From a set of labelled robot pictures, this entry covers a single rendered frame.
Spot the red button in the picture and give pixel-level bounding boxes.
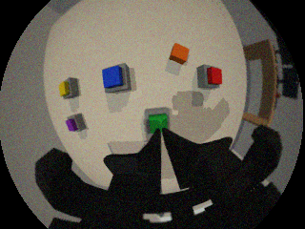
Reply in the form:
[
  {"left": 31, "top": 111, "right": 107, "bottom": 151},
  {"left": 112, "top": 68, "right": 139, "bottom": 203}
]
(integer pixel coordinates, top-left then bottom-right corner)
[{"left": 197, "top": 64, "right": 222, "bottom": 88}]

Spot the orange block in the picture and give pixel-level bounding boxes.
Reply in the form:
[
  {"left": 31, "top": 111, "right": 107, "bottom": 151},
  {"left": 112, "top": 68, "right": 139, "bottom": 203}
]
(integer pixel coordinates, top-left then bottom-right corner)
[{"left": 169, "top": 42, "right": 190, "bottom": 64}]

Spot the yellow button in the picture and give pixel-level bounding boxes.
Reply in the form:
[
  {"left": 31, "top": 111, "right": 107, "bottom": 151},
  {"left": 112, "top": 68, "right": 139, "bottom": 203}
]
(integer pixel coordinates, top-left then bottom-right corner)
[{"left": 58, "top": 77, "right": 80, "bottom": 100}]

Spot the blue button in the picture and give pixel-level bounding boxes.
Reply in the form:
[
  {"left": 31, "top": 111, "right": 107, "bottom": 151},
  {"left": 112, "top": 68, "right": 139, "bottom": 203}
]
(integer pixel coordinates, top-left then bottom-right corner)
[{"left": 102, "top": 62, "right": 131, "bottom": 93}]

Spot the green button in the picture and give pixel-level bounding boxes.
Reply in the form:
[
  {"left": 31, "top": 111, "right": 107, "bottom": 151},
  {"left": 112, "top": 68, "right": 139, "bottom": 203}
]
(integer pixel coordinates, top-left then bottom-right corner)
[{"left": 145, "top": 107, "right": 169, "bottom": 134}]

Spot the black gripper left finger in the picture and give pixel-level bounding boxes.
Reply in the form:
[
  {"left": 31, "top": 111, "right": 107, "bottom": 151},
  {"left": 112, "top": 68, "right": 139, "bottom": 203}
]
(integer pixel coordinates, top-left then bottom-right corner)
[{"left": 103, "top": 129, "right": 161, "bottom": 194}]

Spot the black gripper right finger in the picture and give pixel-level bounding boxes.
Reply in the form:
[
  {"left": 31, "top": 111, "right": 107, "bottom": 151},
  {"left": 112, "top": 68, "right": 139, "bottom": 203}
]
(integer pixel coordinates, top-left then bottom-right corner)
[{"left": 161, "top": 129, "right": 233, "bottom": 190}]

